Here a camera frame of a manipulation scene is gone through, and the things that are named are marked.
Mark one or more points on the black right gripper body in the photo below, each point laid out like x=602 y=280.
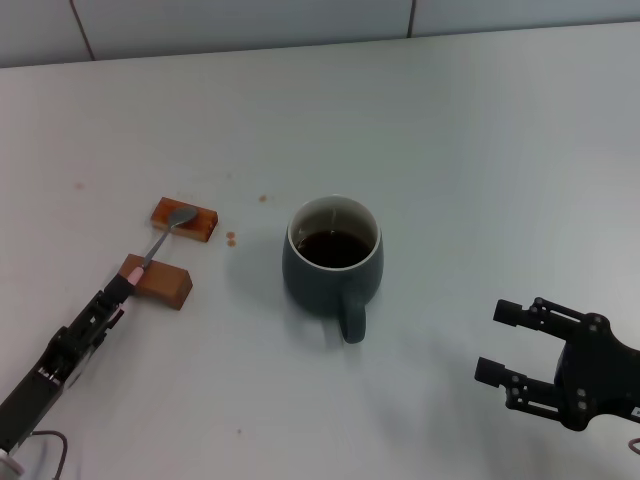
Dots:
x=600 y=380

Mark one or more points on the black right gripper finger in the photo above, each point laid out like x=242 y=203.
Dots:
x=545 y=319
x=530 y=392

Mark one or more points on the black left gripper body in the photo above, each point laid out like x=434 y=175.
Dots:
x=45 y=385

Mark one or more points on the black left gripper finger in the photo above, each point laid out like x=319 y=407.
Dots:
x=112 y=297
x=105 y=327

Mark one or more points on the dark grey ceramic cup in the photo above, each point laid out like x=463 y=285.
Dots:
x=310 y=285

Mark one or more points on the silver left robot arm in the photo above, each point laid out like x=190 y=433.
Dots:
x=7 y=462

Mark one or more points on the plain brown wooden block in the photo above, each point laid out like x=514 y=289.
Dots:
x=167 y=287

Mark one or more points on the stained wooden block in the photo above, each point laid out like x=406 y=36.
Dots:
x=205 y=225

